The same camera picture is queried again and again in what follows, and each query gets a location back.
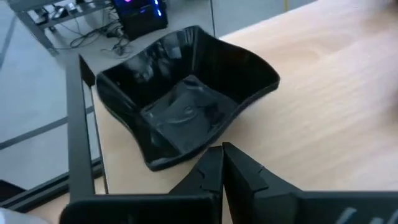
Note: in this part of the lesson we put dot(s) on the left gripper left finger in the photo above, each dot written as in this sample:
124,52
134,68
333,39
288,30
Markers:
211,177

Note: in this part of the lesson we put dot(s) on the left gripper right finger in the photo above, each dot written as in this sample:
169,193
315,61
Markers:
245,193

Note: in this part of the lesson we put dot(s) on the black wavy square plate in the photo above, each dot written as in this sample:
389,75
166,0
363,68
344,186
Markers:
186,115

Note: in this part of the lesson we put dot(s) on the wooden shelf riser black legs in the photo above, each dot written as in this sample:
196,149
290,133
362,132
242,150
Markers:
326,109

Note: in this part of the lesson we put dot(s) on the black computer with coloured lights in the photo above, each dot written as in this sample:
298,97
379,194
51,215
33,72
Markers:
140,21

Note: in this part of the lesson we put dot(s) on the grey metal equipment rack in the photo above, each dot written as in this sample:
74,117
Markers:
38,34

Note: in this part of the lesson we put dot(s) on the black aluminium table frame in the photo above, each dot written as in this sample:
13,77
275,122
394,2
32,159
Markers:
46,191

